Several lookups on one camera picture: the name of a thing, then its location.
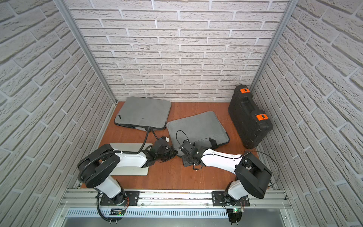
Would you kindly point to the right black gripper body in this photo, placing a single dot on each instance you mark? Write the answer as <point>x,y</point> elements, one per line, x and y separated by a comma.
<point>186,161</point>

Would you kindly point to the grey laptop bag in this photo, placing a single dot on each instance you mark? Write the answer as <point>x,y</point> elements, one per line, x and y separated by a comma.
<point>202,130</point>
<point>143,113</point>

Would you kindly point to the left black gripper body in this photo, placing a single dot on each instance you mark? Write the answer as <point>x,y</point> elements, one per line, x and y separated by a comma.
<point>170,152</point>

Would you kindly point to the silver apple laptop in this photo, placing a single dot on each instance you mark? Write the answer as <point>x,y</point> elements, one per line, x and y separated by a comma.
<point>133,147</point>

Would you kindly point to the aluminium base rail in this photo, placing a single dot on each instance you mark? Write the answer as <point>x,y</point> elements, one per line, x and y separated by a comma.
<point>199,199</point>

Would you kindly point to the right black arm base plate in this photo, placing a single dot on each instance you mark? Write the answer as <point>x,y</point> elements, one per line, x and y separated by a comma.
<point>220,198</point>

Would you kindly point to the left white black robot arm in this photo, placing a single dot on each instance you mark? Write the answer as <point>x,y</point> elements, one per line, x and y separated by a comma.
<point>95,170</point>

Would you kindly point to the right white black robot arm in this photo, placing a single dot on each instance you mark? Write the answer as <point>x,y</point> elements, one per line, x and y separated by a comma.
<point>252,176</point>

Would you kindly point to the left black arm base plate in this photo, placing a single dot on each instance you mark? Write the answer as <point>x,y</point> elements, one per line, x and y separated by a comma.
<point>133,197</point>

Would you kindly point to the black tool case orange latches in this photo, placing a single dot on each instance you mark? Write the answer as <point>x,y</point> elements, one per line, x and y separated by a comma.
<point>251,122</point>

